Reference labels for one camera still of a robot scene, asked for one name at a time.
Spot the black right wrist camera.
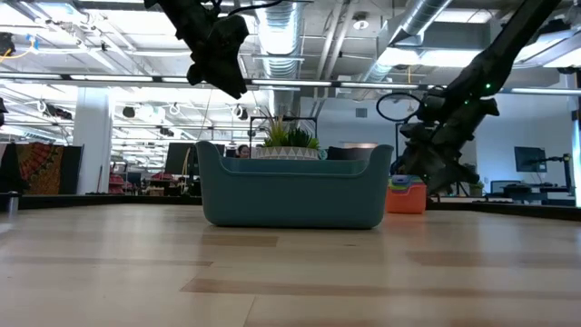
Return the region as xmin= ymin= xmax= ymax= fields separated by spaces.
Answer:
xmin=419 ymin=88 xmax=450 ymax=124

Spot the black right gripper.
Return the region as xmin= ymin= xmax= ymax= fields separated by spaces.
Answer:
xmin=398 ymin=90 xmax=500 ymax=195

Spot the black table frame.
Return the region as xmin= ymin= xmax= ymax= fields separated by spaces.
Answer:
xmin=0 ymin=193 xmax=581 ymax=223

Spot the grey metal cylinder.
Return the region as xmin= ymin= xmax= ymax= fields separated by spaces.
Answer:
xmin=6 ymin=190 xmax=20 ymax=218

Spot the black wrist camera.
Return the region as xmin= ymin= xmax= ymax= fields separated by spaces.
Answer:
xmin=419 ymin=88 xmax=450 ymax=124
xmin=212 ymin=15 xmax=251 ymax=54

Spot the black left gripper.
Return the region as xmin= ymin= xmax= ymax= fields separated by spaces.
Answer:
xmin=179 ymin=17 xmax=250 ymax=100

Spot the black wall monitor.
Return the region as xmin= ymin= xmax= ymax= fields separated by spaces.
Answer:
xmin=514 ymin=145 xmax=548 ymax=173

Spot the black overhead light bar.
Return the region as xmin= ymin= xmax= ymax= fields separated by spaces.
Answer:
xmin=0 ymin=71 xmax=581 ymax=96

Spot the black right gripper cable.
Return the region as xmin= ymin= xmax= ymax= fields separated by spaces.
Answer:
xmin=375 ymin=91 xmax=427 ymax=124

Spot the colourful patterned tapestry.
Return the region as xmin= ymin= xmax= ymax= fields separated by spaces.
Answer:
xmin=15 ymin=143 xmax=64 ymax=183

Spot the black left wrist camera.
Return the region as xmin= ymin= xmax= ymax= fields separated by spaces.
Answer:
xmin=212 ymin=15 xmax=251 ymax=54

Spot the black desk monitor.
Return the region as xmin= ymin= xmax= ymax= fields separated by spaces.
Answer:
xmin=163 ymin=142 xmax=197 ymax=176

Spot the orange measuring cup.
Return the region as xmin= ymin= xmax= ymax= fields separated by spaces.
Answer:
xmin=385 ymin=184 xmax=428 ymax=215

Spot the succulent in white patterned pot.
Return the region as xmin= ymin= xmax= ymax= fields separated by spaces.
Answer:
xmin=251 ymin=113 xmax=321 ymax=161

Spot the teal plastic basket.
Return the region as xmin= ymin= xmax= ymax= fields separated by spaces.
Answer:
xmin=194 ymin=140 xmax=395 ymax=230

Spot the white column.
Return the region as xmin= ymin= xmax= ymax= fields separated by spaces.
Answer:
xmin=72 ymin=86 xmax=113 ymax=195

